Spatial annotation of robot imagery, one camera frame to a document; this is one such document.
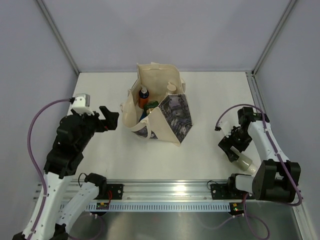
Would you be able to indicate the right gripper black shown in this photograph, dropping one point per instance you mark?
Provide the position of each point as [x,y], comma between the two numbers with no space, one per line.
[225,144]

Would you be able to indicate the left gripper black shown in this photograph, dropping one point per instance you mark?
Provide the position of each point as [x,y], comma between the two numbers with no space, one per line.
[111,118]

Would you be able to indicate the green bottle beige cap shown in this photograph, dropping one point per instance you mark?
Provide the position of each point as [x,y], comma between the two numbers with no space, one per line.
[244,163]

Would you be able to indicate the orange blue spray bottle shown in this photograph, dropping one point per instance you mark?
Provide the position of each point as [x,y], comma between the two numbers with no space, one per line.
[143,95]

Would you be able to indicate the beige pump bottle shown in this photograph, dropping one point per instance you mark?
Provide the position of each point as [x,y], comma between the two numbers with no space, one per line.
[171,88]

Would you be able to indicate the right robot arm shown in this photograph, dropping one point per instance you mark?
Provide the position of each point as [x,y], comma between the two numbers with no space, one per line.
[277,178]

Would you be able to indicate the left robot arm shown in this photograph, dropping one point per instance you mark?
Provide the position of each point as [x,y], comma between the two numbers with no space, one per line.
[49,221]

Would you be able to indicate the beige canvas tote bag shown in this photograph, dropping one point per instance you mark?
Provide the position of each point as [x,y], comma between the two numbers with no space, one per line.
[171,120]

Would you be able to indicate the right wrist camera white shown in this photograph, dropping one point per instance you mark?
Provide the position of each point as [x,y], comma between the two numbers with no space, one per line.
[224,127]

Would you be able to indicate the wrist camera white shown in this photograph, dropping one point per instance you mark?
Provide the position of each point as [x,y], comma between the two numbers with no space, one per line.
[224,127]
[81,104]

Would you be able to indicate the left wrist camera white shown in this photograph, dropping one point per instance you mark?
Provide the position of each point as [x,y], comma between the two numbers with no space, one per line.
[81,104]

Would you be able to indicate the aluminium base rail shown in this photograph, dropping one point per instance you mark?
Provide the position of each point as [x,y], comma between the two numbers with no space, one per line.
[167,191]

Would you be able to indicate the white slotted cable duct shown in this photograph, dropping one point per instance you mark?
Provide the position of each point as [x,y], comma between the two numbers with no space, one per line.
[159,207]

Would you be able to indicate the left aluminium frame post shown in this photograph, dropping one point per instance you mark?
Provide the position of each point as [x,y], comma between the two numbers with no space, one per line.
[43,8]

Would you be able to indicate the aluminium frame post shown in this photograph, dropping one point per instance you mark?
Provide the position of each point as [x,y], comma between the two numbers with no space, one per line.
[43,8]
[274,35]

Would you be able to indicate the right aluminium frame post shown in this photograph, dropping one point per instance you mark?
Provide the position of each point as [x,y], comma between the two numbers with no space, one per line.
[274,35]

